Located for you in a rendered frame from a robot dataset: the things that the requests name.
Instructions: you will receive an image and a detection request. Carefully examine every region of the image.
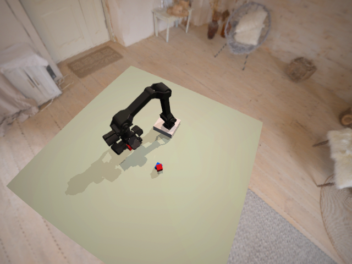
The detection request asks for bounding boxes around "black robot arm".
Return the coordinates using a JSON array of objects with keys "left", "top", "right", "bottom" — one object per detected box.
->
[{"left": 102, "top": 82, "right": 177, "bottom": 150}]

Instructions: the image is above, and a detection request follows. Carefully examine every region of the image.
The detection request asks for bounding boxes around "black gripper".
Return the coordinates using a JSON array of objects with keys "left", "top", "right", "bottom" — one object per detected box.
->
[{"left": 111, "top": 125, "right": 143, "bottom": 155}]

